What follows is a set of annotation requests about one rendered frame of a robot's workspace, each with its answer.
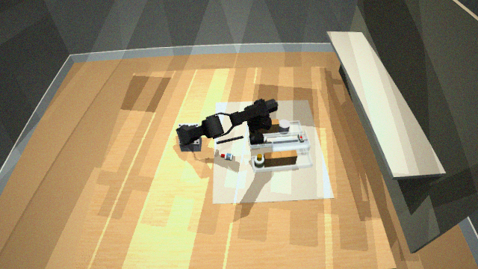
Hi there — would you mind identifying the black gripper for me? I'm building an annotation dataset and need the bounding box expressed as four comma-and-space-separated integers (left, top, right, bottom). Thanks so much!
247, 120, 264, 144

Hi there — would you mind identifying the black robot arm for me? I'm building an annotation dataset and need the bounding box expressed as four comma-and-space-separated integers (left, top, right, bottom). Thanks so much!
176, 99, 279, 146

